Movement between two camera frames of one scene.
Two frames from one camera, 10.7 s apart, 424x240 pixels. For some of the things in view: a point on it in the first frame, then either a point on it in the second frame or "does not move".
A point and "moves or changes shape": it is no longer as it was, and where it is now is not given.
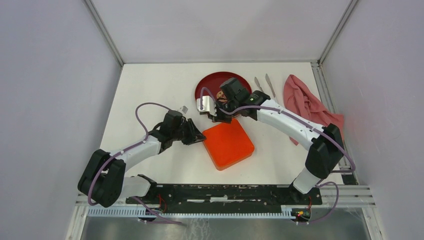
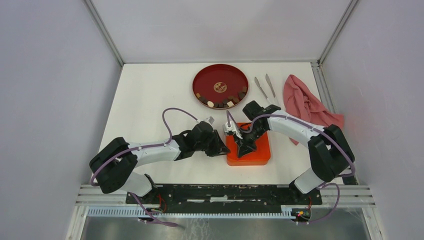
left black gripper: (195, 135) → (219, 147)
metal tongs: (269, 83) does not move
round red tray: (213, 81) moves or changes shape
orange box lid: (228, 144) moves or changes shape
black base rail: (228, 194) does not move
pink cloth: (302, 100) does not move
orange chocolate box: (225, 154) moves or changes shape
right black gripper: (218, 118) → (244, 146)
